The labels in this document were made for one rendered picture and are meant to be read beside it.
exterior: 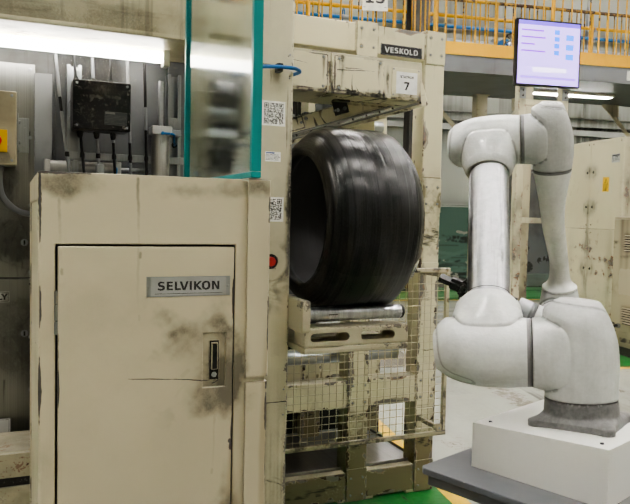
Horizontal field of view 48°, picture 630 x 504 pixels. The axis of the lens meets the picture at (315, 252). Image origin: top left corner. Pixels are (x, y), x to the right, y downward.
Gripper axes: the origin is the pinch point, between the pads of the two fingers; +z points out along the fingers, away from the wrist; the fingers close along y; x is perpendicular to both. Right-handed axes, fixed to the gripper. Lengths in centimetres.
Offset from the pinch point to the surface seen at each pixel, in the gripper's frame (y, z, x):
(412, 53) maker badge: -36, 61, 101
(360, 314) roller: 17.4, 21.0, -11.5
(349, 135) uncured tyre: -30, 45, 5
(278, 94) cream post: -37, 68, -3
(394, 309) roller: 16.5, 13.1, -2.1
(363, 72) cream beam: -37, 61, 49
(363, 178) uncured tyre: -24.3, 33.3, -8.0
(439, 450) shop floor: 149, -15, 97
